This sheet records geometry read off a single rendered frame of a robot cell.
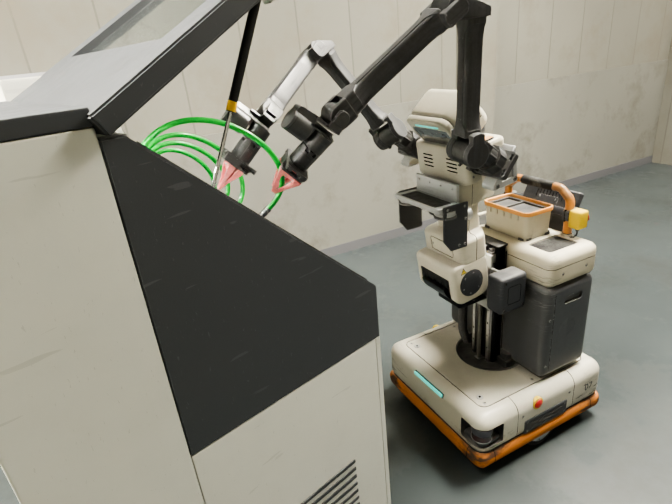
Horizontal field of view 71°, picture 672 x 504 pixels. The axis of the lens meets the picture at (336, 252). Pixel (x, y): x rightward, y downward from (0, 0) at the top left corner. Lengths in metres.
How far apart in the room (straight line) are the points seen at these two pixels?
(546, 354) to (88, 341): 1.58
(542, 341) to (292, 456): 1.06
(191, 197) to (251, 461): 0.65
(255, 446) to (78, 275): 0.59
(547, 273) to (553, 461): 0.76
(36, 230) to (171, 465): 0.55
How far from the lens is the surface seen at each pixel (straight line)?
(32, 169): 0.81
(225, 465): 1.18
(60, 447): 0.98
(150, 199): 0.86
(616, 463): 2.23
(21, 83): 1.52
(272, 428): 1.21
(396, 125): 1.73
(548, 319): 1.90
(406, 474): 2.05
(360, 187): 3.78
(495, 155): 1.47
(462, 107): 1.38
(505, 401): 1.95
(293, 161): 1.20
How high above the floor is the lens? 1.55
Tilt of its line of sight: 23 degrees down
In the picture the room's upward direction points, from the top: 6 degrees counter-clockwise
